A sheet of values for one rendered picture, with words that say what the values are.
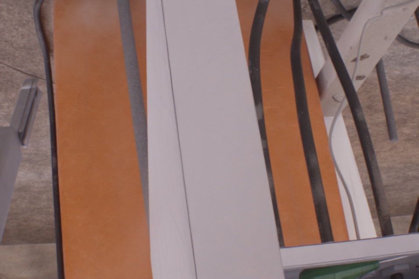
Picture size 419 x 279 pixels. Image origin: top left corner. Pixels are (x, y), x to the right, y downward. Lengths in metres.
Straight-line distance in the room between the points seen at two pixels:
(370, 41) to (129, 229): 0.50
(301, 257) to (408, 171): 2.09
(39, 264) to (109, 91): 1.76
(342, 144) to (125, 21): 0.50
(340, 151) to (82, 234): 0.55
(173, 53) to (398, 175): 2.53
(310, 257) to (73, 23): 0.80
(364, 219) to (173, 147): 1.18
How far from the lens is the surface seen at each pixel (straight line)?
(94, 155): 1.15
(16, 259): 2.89
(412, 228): 1.98
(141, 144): 1.00
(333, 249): 0.60
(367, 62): 1.21
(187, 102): 0.16
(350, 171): 1.35
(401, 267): 0.77
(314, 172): 0.78
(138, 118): 1.03
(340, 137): 1.38
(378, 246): 0.62
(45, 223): 2.63
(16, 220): 2.58
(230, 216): 0.15
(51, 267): 2.88
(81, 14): 1.29
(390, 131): 1.55
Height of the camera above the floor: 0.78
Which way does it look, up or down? 24 degrees down
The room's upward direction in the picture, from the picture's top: 172 degrees clockwise
